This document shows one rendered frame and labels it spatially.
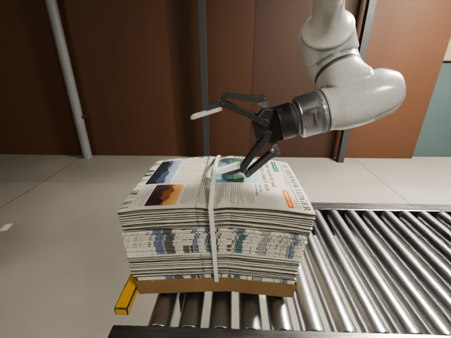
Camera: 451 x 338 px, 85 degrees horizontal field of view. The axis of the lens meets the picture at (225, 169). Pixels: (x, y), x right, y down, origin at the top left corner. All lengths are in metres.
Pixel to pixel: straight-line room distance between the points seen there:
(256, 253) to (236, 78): 3.04
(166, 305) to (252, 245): 0.24
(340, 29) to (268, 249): 0.46
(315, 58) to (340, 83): 0.09
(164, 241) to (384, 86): 0.52
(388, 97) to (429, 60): 3.64
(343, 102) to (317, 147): 3.29
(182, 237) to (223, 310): 0.19
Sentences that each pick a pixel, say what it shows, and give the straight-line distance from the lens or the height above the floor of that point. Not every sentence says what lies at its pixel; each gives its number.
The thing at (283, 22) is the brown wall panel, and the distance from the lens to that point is 3.51.
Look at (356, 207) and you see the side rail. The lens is 1.04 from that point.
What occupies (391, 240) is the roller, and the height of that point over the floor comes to 0.80.
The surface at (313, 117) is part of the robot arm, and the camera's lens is 0.53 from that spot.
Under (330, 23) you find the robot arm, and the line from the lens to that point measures 0.58.
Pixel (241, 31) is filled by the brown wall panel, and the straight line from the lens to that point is 3.45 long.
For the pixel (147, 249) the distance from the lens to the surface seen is 0.57.
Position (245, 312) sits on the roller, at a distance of 0.62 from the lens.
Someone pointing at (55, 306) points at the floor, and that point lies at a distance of 1.90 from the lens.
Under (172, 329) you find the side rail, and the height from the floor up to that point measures 0.80.
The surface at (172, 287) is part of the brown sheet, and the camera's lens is 0.63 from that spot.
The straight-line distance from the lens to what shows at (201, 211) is 0.49.
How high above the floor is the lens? 1.30
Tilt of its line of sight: 24 degrees down
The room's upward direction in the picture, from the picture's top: straight up
